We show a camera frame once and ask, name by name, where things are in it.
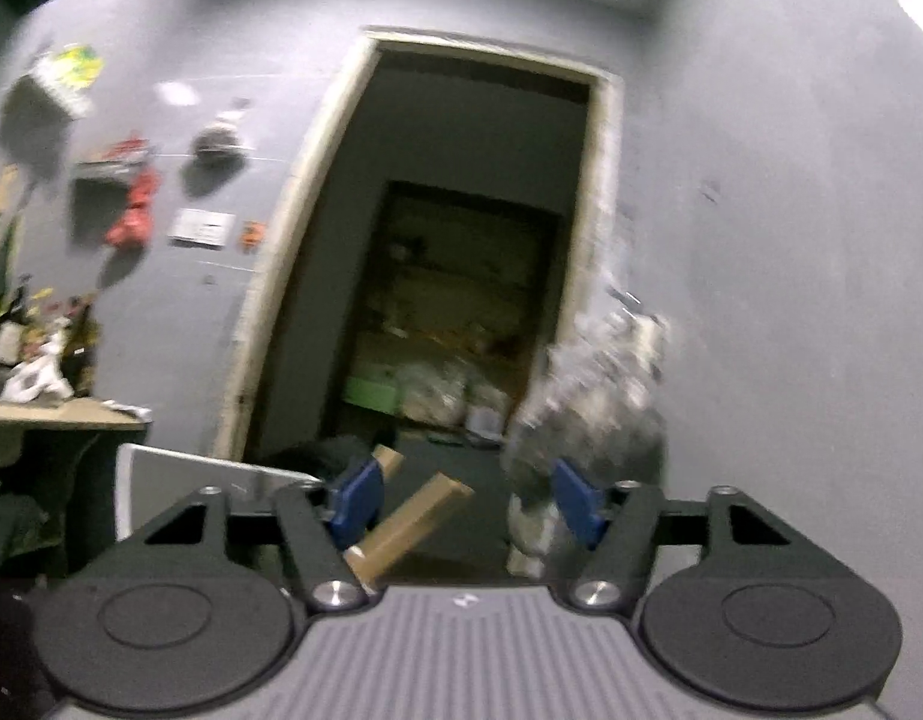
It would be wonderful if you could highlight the white crumpled bag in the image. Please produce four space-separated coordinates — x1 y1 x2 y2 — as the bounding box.
0 347 77 403

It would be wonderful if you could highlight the dark hanging bag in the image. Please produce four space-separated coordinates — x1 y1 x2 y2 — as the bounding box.
190 99 247 165

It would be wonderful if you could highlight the green box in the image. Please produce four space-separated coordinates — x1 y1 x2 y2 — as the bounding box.
343 377 400 416

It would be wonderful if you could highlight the white switch plate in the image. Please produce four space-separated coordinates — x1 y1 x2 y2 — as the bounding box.
167 208 238 249

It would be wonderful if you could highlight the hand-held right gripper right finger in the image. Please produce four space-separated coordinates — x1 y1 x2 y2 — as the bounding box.
549 460 861 611

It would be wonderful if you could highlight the white perforated utensil basket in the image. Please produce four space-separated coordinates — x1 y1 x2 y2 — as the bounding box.
115 442 321 545

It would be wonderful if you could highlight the black plastic bag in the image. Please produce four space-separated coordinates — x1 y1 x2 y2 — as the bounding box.
268 433 377 485

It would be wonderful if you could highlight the wooden shelf unit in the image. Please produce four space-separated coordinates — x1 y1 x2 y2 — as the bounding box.
354 180 566 432

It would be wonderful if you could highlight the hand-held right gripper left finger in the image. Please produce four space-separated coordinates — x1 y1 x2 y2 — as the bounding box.
64 457 388 612

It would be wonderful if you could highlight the clear plastic bag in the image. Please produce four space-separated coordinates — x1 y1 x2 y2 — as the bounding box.
501 311 671 535

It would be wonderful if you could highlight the clear food bag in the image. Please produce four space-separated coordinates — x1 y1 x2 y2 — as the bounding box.
397 360 470 425

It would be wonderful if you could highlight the small white box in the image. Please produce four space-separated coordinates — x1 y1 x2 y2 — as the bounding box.
465 401 508 434

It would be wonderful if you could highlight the green yellow hanging packet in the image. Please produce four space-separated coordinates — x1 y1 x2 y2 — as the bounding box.
28 43 104 120

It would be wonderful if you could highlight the red mesh bag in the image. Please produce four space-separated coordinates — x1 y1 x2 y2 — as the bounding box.
103 136 164 250

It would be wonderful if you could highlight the wooden side shelf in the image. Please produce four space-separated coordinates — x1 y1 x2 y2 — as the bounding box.
0 396 154 437

